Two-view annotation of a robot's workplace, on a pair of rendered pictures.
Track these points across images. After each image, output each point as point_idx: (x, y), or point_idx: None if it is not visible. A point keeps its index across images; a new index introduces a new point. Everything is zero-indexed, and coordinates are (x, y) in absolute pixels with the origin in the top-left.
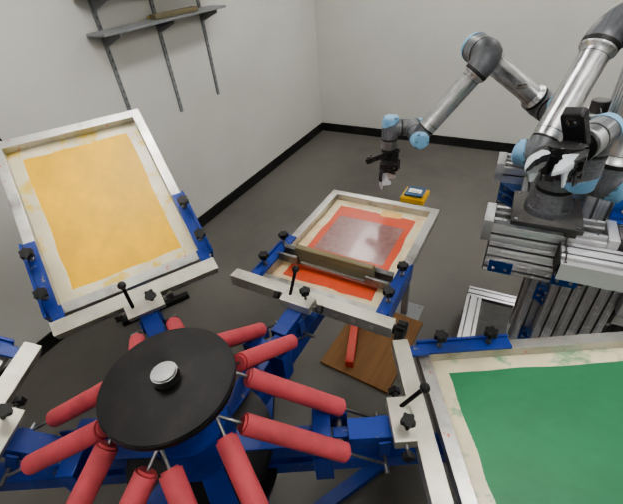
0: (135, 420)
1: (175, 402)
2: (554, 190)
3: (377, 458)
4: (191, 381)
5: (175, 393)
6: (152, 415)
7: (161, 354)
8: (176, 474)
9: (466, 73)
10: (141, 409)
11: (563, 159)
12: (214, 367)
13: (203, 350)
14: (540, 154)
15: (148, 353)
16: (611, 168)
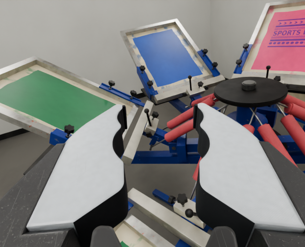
0: (231, 83)
1: (232, 89)
2: None
3: None
4: (241, 92)
5: (237, 89)
6: (230, 85)
7: (267, 87)
8: (208, 99)
9: None
10: (235, 83)
11: (107, 140)
12: (245, 98)
13: (261, 96)
14: (229, 154)
15: (270, 84)
16: None
